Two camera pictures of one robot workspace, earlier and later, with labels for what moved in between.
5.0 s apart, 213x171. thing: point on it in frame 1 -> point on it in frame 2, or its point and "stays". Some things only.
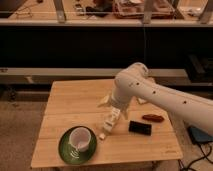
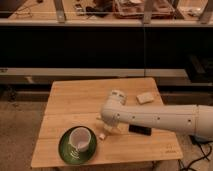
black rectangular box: [140, 127] stays
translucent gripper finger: [103, 102] -> [99, 119]
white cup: [79, 138] stays
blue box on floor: [199, 135] stays
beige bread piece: [141, 101] stays
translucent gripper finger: [125, 112] -> [117, 128]
